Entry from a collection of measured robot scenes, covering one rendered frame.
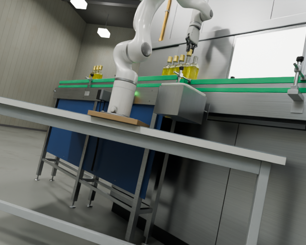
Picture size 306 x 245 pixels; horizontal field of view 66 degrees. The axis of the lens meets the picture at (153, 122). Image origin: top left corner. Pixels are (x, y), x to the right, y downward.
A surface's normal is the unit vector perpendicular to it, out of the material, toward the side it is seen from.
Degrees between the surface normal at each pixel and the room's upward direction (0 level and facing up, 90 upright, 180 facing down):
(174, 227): 90
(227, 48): 90
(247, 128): 90
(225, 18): 90
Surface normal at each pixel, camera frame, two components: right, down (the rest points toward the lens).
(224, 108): -0.68, -0.21
